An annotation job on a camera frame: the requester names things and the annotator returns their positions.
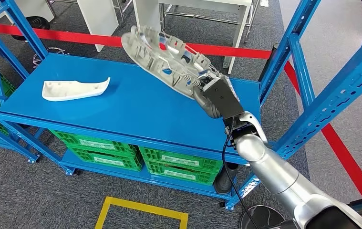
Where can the grey plastic wheel cover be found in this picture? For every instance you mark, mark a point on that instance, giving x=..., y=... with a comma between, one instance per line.
x=158, y=60

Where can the white table panel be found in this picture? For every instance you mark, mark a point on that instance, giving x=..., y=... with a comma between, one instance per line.
x=149, y=12
x=98, y=22

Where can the white plastic trim part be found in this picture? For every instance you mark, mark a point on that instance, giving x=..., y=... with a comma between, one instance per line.
x=70, y=90

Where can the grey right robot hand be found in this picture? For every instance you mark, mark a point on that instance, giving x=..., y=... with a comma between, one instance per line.
x=207, y=106

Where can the chrome stanchion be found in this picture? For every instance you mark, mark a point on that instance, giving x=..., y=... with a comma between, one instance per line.
x=263, y=218

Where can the black swivel stool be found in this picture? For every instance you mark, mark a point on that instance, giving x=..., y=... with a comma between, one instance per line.
x=37, y=22

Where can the white cabinet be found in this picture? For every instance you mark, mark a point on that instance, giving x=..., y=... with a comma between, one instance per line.
x=35, y=8

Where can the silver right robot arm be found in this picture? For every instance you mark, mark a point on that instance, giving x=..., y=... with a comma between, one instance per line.
x=278, y=177

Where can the clear plastic bottle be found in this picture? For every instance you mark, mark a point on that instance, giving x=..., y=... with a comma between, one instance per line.
x=226, y=62

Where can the black ribbed rubber boot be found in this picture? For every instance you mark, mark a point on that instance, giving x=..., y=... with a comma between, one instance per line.
x=218, y=183

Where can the black stanchion post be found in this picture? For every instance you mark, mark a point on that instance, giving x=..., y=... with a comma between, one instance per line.
x=270, y=60

